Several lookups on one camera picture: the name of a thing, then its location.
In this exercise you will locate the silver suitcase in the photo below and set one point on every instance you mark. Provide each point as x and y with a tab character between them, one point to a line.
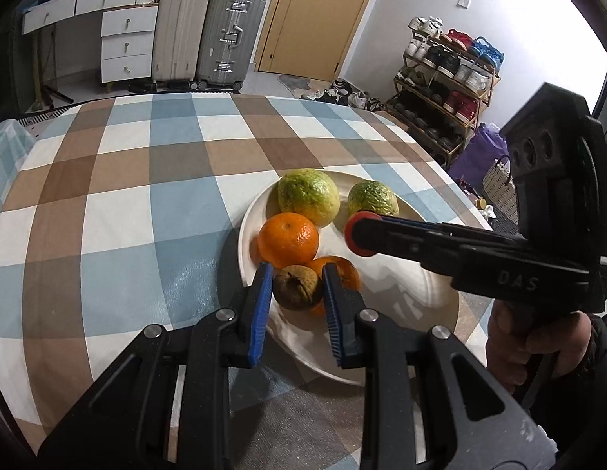
230	34

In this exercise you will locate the white curved desk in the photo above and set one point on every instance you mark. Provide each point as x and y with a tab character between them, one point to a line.
88	2

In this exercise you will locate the wooden door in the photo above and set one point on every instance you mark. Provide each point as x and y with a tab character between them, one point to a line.
313	14

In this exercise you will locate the loose pile of sneakers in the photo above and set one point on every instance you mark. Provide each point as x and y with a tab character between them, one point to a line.
347	95

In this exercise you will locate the large smooth yellow-green guava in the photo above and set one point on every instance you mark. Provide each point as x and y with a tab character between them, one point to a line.
308	197

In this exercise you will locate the large cream plate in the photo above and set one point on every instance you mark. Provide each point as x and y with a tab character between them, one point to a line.
406	289

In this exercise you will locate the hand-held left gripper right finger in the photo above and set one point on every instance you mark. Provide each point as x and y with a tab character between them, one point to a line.
333	313

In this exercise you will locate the brown longan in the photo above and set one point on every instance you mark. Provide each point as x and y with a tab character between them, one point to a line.
296	288

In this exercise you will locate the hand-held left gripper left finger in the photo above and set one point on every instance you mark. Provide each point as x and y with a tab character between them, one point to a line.
261	303

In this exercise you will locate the white drawer cabinet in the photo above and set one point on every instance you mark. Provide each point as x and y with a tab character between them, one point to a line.
127	44

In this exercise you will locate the wooden shoe rack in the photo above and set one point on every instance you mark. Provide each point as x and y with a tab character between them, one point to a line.
488	90

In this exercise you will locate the small bumpy green guava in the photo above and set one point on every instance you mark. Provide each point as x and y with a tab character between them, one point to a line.
373	198

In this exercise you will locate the person's right hand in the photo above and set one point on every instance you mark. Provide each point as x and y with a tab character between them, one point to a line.
570	352

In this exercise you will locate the brown blue checkered tablecloth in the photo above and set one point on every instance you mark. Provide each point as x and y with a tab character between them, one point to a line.
112	205

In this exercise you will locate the grey door mat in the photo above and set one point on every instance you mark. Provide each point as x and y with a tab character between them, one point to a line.
293	83

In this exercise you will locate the orange mandarin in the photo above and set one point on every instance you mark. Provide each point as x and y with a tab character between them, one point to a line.
288	239
346	274

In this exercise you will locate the red tomato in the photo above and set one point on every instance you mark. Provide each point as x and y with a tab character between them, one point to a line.
348	235

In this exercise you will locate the light blue plaid cloth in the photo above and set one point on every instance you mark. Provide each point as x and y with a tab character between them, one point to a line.
7	166

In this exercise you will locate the dark round basket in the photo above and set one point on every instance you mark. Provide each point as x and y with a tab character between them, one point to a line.
485	208

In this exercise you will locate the white suitcase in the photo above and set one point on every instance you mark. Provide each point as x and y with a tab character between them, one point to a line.
178	29

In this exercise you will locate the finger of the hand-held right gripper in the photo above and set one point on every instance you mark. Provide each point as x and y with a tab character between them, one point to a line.
406	247
416	223

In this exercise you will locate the woven grey white basket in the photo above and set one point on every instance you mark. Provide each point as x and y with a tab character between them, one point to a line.
499	186

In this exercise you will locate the rows of assorted shoes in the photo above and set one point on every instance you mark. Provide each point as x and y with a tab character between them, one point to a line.
445	63

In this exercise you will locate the purple fabric bag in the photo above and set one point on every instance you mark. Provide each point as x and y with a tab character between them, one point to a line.
479	154

